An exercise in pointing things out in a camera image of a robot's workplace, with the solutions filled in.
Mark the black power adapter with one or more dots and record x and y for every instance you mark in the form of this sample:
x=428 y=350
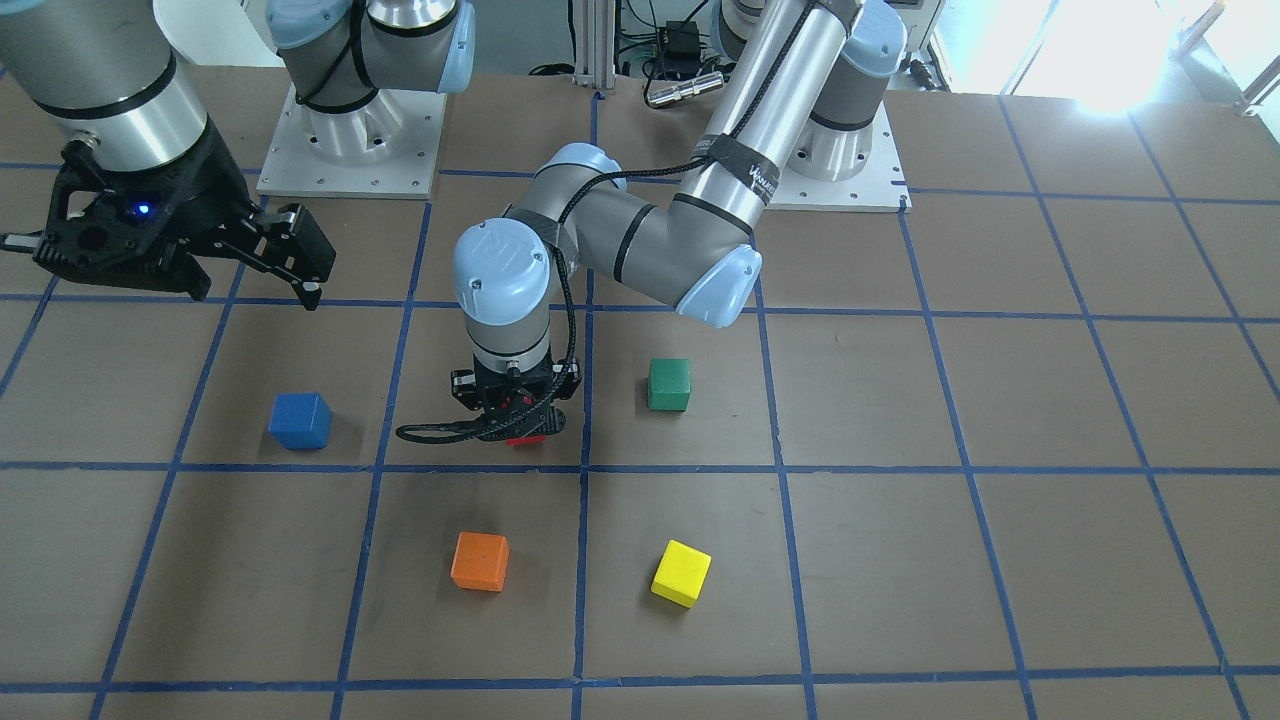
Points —
x=679 y=41

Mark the aluminium frame post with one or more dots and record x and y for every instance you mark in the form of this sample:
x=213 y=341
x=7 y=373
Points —
x=594 y=37

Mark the blue wooden block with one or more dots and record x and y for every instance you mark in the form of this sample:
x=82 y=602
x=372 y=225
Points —
x=300 y=421

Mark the yellow wooden block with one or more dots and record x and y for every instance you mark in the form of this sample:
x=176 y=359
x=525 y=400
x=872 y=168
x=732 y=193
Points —
x=681 y=574

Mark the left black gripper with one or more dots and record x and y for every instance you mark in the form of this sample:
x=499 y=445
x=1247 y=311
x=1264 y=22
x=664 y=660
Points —
x=463 y=388

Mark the green wooden block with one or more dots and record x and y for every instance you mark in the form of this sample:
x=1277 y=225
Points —
x=669 y=384

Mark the orange wooden block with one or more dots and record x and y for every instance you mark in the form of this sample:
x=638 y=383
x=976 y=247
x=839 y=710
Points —
x=480 y=561

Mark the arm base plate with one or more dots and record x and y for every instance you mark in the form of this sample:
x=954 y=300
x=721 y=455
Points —
x=855 y=171
x=350 y=170

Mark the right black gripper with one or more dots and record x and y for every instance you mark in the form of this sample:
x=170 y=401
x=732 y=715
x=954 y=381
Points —
x=197 y=203

